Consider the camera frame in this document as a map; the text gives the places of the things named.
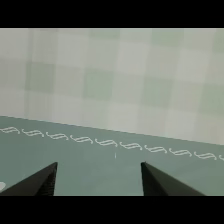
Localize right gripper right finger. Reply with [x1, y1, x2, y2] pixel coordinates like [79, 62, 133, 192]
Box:
[140, 161, 206, 197]

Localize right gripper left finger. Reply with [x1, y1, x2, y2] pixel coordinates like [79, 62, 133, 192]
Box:
[0, 161, 59, 197]

